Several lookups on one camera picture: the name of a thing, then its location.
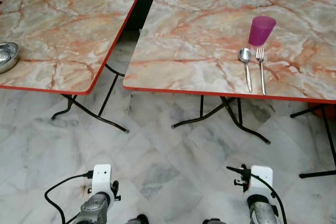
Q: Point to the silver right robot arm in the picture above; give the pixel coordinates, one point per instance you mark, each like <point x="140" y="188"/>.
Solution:
<point x="261" y="211"/>

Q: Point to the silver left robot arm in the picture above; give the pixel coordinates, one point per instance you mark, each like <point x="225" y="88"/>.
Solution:
<point x="94" y="208"/>

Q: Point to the black left robot foot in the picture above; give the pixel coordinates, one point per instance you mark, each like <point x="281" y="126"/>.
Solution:
<point x="137" y="220"/>

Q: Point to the black robot foot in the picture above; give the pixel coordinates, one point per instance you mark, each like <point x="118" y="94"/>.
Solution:
<point x="137" y="220"/>
<point x="215" y="221"/>

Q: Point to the black right robot foot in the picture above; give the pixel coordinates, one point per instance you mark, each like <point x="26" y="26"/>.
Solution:
<point x="215" y="221"/>

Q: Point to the black folding table legs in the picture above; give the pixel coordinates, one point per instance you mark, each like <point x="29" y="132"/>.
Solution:
<point x="84" y="106"/>
<point x="237" y="120"/>
<point x="329" y="140"/>

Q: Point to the orange plastic stool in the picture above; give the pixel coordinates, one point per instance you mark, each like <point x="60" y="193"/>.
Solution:
<point x="328" y="111"/>

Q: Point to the steel fork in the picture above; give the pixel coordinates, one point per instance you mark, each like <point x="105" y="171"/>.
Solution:
<point x="260" y="61"/>

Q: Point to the steel spoon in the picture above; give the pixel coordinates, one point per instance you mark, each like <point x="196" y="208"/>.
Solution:
<point x="244" y="54"/>

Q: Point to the marble table with red edge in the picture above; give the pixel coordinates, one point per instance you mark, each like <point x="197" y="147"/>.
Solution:
<point x="210" y="40"/>
<point x="63" y="30"/>

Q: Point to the purple plastic cup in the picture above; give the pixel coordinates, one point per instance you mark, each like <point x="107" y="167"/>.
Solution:
<point x="261" y="31"/>

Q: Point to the steel bowl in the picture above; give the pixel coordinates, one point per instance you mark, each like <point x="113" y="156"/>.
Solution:
<point x="7" y="55"/>

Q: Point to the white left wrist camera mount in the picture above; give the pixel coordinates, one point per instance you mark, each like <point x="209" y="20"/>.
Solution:
<point x="101" y="178"/>

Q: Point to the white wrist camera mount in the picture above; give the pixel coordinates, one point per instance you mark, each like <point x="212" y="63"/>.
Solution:
<point x="101" y="178"/>
<point x="261" y="179"/>

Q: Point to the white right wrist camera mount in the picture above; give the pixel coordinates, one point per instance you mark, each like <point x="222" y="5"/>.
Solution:
<point x="261" y="179"/>

